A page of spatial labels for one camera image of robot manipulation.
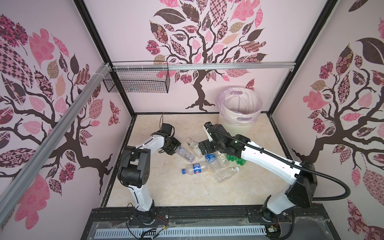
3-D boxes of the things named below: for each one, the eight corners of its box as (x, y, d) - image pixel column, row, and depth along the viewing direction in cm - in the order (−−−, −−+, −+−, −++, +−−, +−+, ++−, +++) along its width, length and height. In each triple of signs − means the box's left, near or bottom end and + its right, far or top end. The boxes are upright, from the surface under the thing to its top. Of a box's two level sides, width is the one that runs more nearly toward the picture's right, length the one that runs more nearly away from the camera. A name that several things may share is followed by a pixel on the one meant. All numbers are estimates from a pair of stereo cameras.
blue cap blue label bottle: (182, 175, 89) (181, 171, 85) (183, 165, 94) (182, 161, 89) (209, 175, 89) (210, 171, 85) (208, 165, 94) (209, 161, 89)
